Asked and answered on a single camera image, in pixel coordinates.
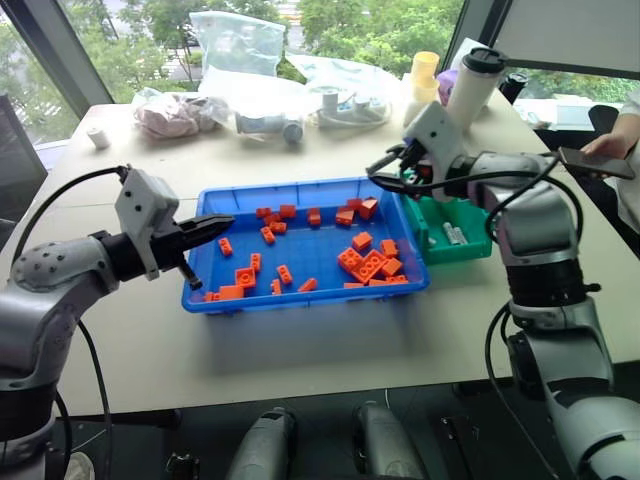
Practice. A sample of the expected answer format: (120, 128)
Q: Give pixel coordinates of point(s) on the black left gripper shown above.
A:
(167, 246)

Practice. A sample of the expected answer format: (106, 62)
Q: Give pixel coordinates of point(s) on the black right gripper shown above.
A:
(417, 167)

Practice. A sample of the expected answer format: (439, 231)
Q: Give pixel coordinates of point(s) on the dark smartphone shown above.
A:
(595, 164)

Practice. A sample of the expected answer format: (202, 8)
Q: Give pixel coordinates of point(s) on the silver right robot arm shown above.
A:
(545, 240)

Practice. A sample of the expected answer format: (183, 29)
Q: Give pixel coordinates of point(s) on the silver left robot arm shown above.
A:
(45, 300)

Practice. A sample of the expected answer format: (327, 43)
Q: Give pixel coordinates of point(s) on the green plastic bin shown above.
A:
(460, 252)

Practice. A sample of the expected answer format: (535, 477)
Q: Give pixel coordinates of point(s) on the blue plastic bin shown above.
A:
(310, 245)

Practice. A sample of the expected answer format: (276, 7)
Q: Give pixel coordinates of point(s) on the bystander bare hand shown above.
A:
(607, 145)

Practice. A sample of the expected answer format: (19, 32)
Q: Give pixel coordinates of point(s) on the small orange toy brick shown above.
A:
(354, 203)
(211, 297)
(393, 267)
(279, 228)
(272, 219)
(285, 273)
(345, 216)
(389, 248)
(362, 242)
(225, 247)
(245, 277)
(287, 211)
(314, 216)
(307, 285)
(264, 212)
(276, 286)
(268, 235)
(255, 262)

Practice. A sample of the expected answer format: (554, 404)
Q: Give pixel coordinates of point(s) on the orange sloped toy brick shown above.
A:
(367, 209)
(231, 293)

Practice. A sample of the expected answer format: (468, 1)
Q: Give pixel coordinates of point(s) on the bagged white power strip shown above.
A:
(350, 100)

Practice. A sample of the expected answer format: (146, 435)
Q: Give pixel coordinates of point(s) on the white cylindrical battery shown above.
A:
(447, 233)
(459, 236)

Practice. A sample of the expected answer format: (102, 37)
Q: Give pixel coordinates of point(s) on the large orange toy brick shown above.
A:
(371, 264)
(350, 261)

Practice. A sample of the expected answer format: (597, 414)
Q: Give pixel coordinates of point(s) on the yellow stacked cups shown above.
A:
(425, 75)

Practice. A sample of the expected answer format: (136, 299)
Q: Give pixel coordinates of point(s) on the purple plastic object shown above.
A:
(446, 85)

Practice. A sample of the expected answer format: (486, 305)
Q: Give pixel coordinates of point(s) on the flat orange toy brick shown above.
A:
(397, 280)
(378, 282)
(354, 285)

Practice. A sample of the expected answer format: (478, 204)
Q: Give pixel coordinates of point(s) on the white tumbler black lid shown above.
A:
(472, 90)

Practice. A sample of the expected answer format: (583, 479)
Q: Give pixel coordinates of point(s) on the white grey cylinder device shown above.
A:
(270, 125)

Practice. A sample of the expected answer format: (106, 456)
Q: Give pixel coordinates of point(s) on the bag with pink contents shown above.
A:
(172, 117)

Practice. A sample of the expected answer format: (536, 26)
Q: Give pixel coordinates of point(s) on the small white spool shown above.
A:
(99, 138)

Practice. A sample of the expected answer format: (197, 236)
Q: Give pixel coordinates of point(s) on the black round object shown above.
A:
(514, 86)

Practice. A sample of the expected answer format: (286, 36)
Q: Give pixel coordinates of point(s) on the clear plastic bag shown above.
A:
(240, 45)

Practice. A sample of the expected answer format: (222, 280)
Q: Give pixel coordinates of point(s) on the black chair back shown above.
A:
(17, 160)

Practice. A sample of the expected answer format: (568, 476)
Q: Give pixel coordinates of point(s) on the grey rounded robot leg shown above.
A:
(262, 445)
(385, 445)

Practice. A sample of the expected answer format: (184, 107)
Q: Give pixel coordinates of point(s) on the black office chair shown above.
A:
(602, 122)

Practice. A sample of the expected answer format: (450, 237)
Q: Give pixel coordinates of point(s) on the white board panel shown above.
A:
(570, 35)

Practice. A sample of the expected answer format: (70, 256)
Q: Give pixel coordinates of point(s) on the bystander white clothing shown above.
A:
(631, 200)

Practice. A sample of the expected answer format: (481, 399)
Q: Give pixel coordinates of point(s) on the black floor plate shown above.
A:
(460, 447)

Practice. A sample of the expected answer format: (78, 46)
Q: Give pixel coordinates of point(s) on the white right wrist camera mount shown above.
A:
(437, 135)

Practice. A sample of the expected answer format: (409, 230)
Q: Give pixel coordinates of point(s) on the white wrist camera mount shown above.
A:
(142, 200)
(437, 135)

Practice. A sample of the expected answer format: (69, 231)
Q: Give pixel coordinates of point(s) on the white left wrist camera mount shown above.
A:
(142, 200)

